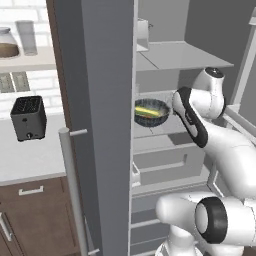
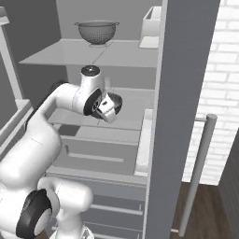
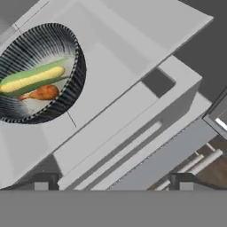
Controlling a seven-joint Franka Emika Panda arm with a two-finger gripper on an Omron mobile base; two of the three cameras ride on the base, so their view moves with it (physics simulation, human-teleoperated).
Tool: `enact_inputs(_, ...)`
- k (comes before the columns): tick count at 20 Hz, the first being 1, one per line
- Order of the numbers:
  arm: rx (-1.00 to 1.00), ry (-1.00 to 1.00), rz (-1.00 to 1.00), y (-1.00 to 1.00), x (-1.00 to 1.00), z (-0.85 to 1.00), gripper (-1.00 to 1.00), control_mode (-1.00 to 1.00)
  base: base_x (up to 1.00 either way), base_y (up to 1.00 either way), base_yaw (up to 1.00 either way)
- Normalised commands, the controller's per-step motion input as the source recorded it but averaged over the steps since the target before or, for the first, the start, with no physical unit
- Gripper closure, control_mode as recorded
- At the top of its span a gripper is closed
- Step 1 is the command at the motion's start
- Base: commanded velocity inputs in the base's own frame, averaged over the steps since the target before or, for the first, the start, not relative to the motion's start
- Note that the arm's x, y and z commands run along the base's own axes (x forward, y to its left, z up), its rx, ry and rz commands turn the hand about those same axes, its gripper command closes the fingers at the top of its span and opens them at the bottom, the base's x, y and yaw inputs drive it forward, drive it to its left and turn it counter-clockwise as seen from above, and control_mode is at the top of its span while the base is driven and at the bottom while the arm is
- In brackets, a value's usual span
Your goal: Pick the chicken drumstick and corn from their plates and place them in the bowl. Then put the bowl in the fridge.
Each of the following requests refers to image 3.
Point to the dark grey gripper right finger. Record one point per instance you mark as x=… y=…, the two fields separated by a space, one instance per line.
x=177 y=178

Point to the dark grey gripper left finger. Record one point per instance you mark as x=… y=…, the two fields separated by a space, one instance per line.
x=46 y=179

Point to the brown chicken drumstick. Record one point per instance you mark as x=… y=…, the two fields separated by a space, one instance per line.
x=44 y=92

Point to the yellow corn with green husk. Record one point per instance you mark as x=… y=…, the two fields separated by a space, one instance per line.
x=32 y=79

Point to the black white striped bowl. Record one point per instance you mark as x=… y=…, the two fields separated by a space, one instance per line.
x=69 y=44

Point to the grey cupboard door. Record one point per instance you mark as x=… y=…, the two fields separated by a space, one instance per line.
x=165 y=162

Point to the white dishwasher with dark panel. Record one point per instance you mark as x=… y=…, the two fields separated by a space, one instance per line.
x=165 y=112

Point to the grey framed appliance door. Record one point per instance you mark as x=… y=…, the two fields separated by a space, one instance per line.
x=217 y=113

